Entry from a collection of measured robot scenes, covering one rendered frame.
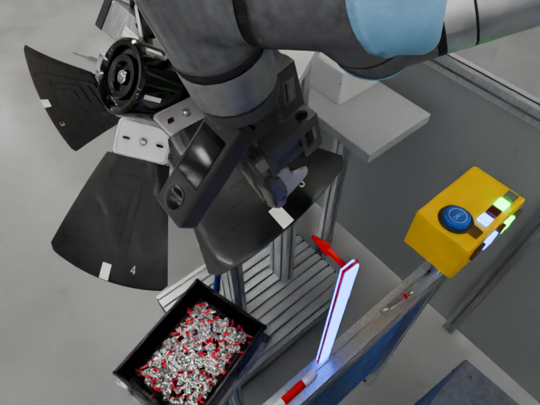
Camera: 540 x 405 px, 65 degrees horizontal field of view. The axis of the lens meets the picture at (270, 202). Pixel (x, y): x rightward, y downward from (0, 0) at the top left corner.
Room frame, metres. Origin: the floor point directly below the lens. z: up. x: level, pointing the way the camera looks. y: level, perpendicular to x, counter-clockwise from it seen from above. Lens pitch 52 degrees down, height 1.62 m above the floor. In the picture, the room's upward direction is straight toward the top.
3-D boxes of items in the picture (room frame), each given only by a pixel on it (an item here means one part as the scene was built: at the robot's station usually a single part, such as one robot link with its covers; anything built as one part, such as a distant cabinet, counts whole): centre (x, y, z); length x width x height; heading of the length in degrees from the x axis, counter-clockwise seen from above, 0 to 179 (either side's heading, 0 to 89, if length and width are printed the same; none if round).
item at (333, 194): (0.95, -0.22, 0.41); 0.04 x 0.04 x 0.83; 39
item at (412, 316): (0.44, -0.35, 0.39); 0.04 x 0.04 x 0.78; 39
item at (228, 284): (0.68, 0.13, 0.45); 0.09 x 0.04 x 0.91; 39
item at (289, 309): (0.74, 0.06, 0.04); 0.62 x 0.46 x 0.08; 129
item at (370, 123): (0.95, -0.22, 0.84); 0.36 x 0.24 x 0.03; 39
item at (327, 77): (1.02, -0.20, 0.91); 0.17 x 0.16 x 0.11; 129
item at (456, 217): (0.39, -0.29, 1.08); 0.04 x 0.04 x 0.02
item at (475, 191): (0.42, -0.33, 1.02); 0.16 x 0.10 x 0.11; 129
